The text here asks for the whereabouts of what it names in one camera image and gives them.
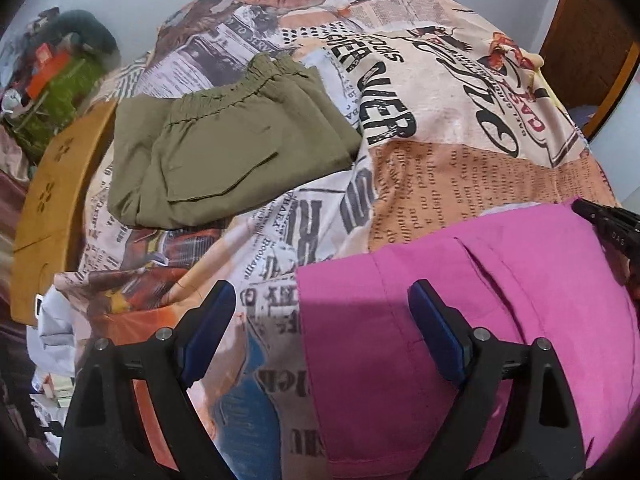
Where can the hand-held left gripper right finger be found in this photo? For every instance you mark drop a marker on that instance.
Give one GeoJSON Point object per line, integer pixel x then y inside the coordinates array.
{"type": "Point", "coordinates": [437, 335]}

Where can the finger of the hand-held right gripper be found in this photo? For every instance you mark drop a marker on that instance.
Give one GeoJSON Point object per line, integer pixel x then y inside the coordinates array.
{"type": "Point", "coordinates": [615, 232]}

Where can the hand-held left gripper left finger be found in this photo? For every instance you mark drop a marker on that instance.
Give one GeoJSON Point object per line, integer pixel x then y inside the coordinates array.
{"type": "Point", "coordinates": [205, 330]}

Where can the pink pants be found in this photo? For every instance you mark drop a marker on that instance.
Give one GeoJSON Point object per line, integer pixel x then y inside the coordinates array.
{"type": "Point", "coordinates": [525, 285]}

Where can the olive green pants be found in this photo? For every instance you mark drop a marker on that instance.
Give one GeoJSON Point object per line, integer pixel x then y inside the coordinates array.
{"type": "Point", "coordinates": [225, 150]}

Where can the white crumpled cloth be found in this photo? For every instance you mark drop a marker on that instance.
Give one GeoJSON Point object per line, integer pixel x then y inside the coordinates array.
{"type": "Point", "coordinates": [52, 340]}

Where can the small white device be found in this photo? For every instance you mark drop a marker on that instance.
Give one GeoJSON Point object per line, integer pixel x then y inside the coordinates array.
{"type": "Point", "coordinates": [38, 306]}

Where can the newspaper printed blanket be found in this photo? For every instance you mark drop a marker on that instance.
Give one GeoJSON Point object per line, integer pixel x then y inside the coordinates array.
{"type": "Point", "coordinates": [450, 160]}

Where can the wooden door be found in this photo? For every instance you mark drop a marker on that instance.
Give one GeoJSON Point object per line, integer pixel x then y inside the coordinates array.
{"type": "Point", "coordinates": [590, 45]}

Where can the bamboo lap tray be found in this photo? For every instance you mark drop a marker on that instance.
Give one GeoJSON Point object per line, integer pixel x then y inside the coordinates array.
{"type": "Point", "coordinates": [55, 200]}

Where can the striped pink curtain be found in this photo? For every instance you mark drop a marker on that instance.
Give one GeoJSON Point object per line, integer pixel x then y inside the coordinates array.
{"type": "Point", "coordinates": [12, 210]}

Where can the green patterned bag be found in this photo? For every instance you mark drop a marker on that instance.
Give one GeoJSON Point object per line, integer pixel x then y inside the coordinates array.
{"type": "Point", "coordinates": [55, 105]}

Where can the orange box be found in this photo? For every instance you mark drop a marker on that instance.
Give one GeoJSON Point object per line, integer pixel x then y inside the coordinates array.
{"type": "Point", "coordinates": [45, 67]}

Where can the pile of mixed clothes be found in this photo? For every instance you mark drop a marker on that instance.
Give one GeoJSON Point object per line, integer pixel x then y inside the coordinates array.
{"type": "Point", "coordinates": [25, 45]}

